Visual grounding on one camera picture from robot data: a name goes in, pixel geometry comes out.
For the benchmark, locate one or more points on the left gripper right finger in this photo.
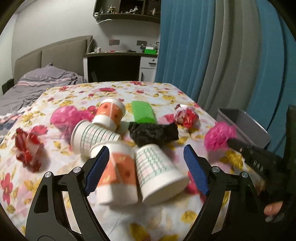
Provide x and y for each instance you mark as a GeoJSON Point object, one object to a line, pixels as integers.
{"type": "Point", "coordinates": [244, 218]}

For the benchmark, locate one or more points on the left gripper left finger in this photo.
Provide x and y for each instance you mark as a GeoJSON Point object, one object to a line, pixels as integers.
{"type": "Point", "coordinates": [47, 218]}

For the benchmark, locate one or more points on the orange apple paper cup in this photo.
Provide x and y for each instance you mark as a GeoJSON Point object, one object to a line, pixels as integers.
{"type": "Point", "coordinates": [118, 183]}

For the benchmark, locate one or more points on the green grid paper cup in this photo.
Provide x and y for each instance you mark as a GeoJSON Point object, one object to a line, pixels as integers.
{"type": "Point", "coordinates": [85, 135]}

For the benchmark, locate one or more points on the red white snack wrapper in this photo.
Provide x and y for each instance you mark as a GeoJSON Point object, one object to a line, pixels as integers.
{"type": "Point", "coordinates": [185, 116]}

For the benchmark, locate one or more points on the black plastic bag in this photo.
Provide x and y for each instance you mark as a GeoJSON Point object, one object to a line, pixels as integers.
{"type": "Point", "coordinates": [153, 133]}

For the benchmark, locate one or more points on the green foam net sleeve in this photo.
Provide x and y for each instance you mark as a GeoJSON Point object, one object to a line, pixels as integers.
{"type": "Point", "coordinates": [143, 112]}

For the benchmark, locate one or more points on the purple plastic trash bin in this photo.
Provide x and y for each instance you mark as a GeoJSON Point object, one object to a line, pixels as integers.
{"type": "Point", "coordinates": [248, 130]}

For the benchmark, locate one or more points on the right hand in glove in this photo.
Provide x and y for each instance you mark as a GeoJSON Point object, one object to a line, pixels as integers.
{"type": "Point", "coordinates": [277, 212]}

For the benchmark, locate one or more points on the floral bed sheet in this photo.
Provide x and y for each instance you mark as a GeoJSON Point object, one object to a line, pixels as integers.
{"type": "Point", "coordinates": [169, 220]}

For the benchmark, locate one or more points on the blue and grey curtain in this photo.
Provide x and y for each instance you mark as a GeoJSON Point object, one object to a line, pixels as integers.
{"type": "Point", "coordinates": [232, 54]}

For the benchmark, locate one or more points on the grey upholstered headboard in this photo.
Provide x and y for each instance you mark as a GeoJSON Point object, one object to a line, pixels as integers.
{"type": "Point", "coordinates": [66, 55]}

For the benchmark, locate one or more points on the dark desk with drawers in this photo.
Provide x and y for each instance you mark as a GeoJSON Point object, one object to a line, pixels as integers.
{"type": "Point", "coordinates": [119, 66]}

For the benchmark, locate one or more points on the green box on desk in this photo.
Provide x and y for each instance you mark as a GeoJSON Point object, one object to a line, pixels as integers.
{"type": "Point", "coordinates": [150, 50]}

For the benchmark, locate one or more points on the dark wall shelf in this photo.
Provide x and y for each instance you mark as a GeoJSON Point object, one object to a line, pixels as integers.
{"type": "Point", "coordinates": [140, 10]}

